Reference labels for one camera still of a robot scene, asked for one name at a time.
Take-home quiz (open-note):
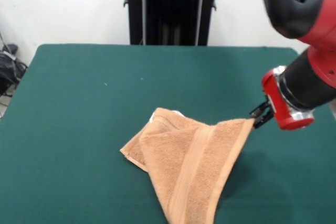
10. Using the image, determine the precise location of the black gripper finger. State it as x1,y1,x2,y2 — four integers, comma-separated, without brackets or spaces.
248,101,271,119
253,111,275,130

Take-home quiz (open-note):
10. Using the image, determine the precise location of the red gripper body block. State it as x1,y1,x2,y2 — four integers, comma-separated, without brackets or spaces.
261,65,315,131

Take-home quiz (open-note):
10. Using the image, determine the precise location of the tan terry towel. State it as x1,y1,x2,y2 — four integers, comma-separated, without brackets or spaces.
120,107,255,224

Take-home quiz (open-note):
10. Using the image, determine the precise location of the dark green table cloth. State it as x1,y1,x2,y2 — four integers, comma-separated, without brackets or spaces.
0,43,336,224

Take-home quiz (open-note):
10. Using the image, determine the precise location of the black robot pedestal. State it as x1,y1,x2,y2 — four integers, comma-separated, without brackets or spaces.
122,0,230,46

